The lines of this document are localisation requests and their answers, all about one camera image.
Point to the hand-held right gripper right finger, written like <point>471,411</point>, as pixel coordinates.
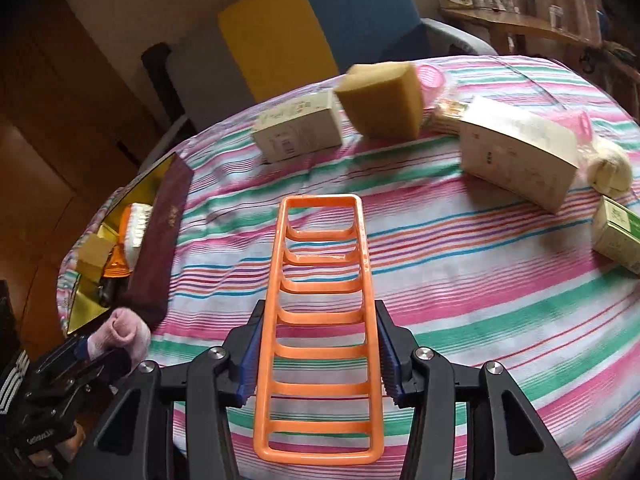
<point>389,360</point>

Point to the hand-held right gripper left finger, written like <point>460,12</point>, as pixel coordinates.
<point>248,360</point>

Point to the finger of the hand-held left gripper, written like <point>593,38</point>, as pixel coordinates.
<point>60,357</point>

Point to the gold storage box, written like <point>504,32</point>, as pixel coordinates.
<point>85,305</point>

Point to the pink sock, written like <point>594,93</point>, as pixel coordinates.
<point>122,332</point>

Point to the orange plastic rack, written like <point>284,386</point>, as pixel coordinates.
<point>320,389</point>

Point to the desktop with striped tablecloth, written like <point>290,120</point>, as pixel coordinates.
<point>450,285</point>

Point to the white and orange brush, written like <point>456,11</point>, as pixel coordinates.
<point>135,230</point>

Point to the maroon box lid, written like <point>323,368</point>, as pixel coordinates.
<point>160,240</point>

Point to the wooden cabinet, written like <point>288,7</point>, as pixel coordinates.
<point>60,125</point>

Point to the large white carton box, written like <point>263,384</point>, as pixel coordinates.
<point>510,160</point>

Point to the small white carton box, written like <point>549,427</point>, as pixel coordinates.
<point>295,130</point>

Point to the packet of wooden sticks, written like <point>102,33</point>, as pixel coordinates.
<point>447,115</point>

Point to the yellow sponge block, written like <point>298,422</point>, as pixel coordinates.
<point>380,102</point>

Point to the green and white box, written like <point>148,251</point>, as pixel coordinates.
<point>620,235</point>

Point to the pink plastic cup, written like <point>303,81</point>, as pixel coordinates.
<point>432,82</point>

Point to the pink plastic container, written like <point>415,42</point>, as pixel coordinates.
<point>580,127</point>

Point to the blue and yellow chair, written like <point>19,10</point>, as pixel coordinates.
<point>320,15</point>

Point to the wooden side table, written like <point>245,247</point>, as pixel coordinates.
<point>525,25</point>

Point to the row of small white boxes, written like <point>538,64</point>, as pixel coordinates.
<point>495,0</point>

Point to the clear small jar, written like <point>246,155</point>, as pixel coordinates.
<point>555,16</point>

